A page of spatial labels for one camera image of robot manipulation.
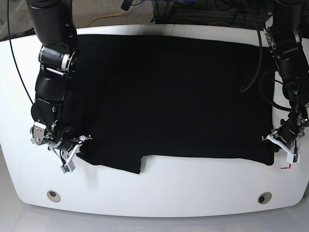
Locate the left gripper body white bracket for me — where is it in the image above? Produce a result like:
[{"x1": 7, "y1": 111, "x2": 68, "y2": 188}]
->
[{"x1": 261, "y1": 126, "x2": 304, "y2": 155}]

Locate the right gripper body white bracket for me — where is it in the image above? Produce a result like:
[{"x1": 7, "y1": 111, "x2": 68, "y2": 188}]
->
[{"x1": 47, "y1": 134, "x2": 94, "y2": 166}]

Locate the black printed T-shirt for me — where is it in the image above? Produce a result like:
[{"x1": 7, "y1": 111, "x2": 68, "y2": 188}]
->
[{"x1": 63, "y1": 34, "x2": 274, "y2": 174}]

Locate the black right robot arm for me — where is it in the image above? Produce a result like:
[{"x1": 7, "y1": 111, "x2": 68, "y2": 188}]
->
[{"x1": 26, "y1": 0, "x2": 88, "y2": 172}]

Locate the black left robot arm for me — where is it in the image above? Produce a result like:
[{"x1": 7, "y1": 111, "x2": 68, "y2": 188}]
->
[{"x1": 264, "y1": 0, "x2": 309, "y2": 153}]

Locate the red tape rectangle marker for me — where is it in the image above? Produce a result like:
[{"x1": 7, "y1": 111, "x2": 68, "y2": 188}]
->
[{"x1": 281, "y1": 163, "x2": 292, "y2": 170}]

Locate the left table grommet hole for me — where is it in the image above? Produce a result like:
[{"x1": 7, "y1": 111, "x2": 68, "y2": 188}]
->
[{"x1": 47, "y1": 190, "x2": 61, "y2": 203}]

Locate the table grommet hole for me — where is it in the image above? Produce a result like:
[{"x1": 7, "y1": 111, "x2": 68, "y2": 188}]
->
[
  {"x1": 257, "y1": 192, "x2": 272, "y2": 204},
  {"x1": 47, "y1": 190, "x2": 61, "y2": 203}
]

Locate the right table grommet hole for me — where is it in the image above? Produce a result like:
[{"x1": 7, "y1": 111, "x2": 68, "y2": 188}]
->
[{"x1": 257, "y1": 192, "x2": 272, "y2": 204}]

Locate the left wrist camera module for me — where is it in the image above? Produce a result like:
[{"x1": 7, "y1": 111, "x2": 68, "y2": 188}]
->
[{"x1": 286, "y1": 153, "x2": 301, "y2": 164}]

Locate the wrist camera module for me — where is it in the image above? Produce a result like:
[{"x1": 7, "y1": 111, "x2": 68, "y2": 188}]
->
[
  {"x1": 61, "y1": 160, "x2": 75, "y2": 174},
  {"x1": 286, "y1": 153, "x2": 301, "y2": 164}
]

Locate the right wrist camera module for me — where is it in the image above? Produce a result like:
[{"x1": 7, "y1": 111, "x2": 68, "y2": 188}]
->
[{"x1": 61, "y1": 160, "x2": 75, "y2": 174}]

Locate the yellow cable on floor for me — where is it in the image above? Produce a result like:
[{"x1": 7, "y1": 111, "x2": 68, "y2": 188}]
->
[{"x1": 82, "y1": 6, "x2": 128, "y2": 29}]

